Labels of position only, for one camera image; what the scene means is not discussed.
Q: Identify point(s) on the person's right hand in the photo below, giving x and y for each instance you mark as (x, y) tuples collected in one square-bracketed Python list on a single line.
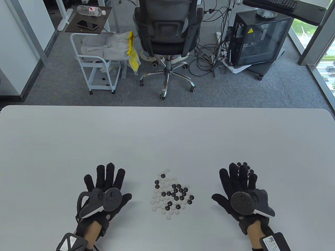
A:
[(235, 183)]

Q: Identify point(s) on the person's left hand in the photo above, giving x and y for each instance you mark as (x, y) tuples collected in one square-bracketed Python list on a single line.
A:
[(100, 180)]

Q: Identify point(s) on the cluster of black go stones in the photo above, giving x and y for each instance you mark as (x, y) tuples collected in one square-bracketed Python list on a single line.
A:
[(245, 164)]

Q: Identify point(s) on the pile of mixed go stones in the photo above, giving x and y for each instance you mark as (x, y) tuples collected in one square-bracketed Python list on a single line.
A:
[(168, 194)]

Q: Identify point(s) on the black and white right controller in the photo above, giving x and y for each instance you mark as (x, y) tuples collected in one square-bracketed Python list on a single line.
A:
[(242, 202)]

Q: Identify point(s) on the black and white controller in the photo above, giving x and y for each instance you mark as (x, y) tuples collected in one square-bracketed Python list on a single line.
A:
[(242, 202), (112, 198)]

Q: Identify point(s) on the black and white left controller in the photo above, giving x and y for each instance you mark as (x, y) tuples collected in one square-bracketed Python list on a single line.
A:
[(112, 198)]

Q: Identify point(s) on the white papers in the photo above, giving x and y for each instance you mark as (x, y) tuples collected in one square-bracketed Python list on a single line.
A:
[(235, 69)]

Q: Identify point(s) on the white rolling cart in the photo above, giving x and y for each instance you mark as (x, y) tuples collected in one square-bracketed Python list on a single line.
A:
[(91, 64)]

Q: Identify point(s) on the black wheeled platform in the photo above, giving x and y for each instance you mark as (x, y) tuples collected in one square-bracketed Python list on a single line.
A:
[(264, 69)]

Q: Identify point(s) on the yellow plastic bag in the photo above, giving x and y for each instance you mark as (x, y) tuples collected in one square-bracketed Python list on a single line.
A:
[(134, 61)]

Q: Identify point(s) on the grey fabric bag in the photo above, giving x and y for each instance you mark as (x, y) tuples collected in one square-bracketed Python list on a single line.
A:
[(115, 47)]

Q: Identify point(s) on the black computer case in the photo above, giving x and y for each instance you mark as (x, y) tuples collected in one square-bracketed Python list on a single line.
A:
[(261, 41)]

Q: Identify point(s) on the white power strip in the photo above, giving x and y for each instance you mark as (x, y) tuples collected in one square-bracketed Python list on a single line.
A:
[(218, 36)]

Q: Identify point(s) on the black smartphone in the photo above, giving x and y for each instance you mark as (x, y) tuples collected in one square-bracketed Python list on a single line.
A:
[(87, 24)]

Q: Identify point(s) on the brown side table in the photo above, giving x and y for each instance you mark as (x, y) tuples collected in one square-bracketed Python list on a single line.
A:
[(104, 23)]

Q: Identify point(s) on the grey window pillar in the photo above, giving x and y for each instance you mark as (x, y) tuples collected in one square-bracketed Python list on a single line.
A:
[(314, 47)]

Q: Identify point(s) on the white desk leg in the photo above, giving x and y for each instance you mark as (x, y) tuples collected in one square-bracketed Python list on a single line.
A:
[(64, 23)]

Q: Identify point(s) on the black mesh office chair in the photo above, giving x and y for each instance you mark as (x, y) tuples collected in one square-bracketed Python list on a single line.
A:
[(165, 28)]

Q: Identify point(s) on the clear plastic water bottle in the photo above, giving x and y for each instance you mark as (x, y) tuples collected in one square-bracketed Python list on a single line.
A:
[(87, 10)]

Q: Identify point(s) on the round silver stand base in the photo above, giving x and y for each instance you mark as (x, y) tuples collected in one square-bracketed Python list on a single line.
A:
[(267, 14)]

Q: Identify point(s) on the black keyboard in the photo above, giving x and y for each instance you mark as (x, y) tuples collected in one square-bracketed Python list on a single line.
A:
[(280, 4)]

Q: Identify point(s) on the black patterned wrist camera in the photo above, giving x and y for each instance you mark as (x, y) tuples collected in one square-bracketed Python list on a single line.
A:
[(70, 243)]

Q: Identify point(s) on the black labelled wrist camera box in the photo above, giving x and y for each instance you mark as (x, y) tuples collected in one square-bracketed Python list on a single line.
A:
[(274, 243)]

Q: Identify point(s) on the aluminium frame post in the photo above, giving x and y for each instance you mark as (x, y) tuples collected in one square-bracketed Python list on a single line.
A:
[(216, 73)]

